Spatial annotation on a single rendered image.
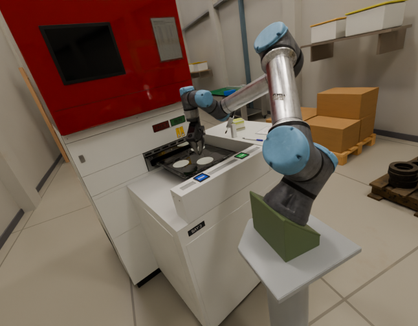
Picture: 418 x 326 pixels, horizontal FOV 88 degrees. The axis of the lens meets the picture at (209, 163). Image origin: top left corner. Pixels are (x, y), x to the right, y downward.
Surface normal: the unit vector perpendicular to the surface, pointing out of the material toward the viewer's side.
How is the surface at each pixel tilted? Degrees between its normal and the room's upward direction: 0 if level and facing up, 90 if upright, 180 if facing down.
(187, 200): 90
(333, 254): 0
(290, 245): 90
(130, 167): 90
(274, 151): 55
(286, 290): 0
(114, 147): 90
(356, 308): 0
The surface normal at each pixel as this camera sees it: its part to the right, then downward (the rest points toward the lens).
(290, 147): -0.69, -0.18
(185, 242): 0.62, 0.22
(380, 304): -0.18, -0.89
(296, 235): 0.36, 0.33
